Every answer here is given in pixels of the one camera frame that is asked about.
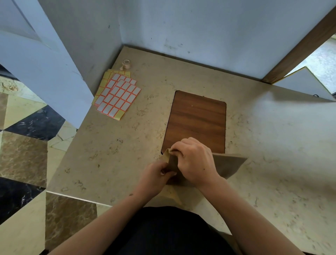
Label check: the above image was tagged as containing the person's right forearm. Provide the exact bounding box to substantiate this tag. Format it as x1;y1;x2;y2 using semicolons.
197;177;306;255

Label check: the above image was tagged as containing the white panel with yellow edge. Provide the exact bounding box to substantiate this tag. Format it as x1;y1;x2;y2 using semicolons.
272;66;336;102

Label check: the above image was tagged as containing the red-bordered white label sheet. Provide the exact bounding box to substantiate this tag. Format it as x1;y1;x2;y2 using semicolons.
94;73;137;107
96;79;142;121

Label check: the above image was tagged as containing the brown wooden door frame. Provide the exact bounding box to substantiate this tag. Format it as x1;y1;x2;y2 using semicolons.
262;5;336;85

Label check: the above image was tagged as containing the brown paper sheet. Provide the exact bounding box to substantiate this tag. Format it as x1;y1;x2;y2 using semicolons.
147;148;248;211

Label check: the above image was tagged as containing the yellow label sheet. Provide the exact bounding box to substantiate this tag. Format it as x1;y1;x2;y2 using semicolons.
91;69;132;106

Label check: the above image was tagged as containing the white door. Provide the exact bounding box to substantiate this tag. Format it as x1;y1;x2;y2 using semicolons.
0;0;95;130

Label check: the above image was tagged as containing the person's left hand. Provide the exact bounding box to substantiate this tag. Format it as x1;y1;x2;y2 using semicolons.
136;161;177;198

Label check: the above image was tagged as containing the person's left forearm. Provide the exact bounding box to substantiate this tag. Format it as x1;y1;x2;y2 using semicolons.
48;190;147;255

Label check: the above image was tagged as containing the person's right hand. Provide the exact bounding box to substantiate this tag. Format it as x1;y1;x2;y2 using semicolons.
170;137;224;189

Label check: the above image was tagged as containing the person's black shirt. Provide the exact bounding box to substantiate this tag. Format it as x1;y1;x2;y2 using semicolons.
104;206;238;255

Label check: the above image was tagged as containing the wooden board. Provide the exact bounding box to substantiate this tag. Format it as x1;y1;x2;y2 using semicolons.
160;90;227;156

